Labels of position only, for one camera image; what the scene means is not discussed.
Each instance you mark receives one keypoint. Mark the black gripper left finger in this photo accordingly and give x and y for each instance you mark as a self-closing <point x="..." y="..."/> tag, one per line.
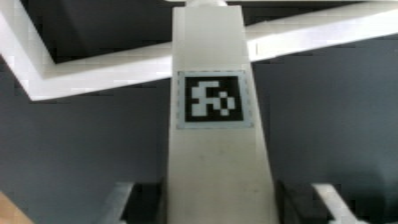
<point x="133" y="204"/>

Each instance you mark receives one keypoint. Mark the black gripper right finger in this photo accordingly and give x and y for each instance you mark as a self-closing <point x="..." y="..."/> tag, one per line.
<point x="311" y="205"/>

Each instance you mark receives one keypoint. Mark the white U-shaped obstacle frame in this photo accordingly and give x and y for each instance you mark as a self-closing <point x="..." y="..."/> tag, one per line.
<point x="289" y="35"/>

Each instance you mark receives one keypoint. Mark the white desk leg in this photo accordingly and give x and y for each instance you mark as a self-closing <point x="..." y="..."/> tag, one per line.
<point x="218" y="178"/>

